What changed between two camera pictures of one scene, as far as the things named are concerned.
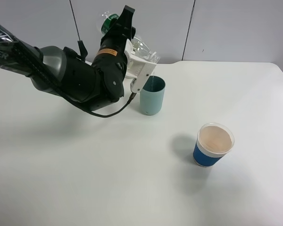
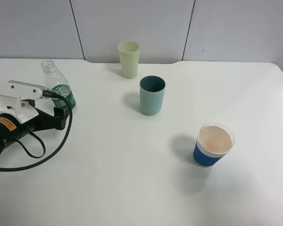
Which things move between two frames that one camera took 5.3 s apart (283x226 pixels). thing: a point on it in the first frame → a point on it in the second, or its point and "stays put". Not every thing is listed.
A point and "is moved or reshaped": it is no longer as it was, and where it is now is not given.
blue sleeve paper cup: (213, 141) stays put
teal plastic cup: (152, 96) stays put
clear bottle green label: (140, 48) is moved or reshaped
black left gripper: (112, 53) → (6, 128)
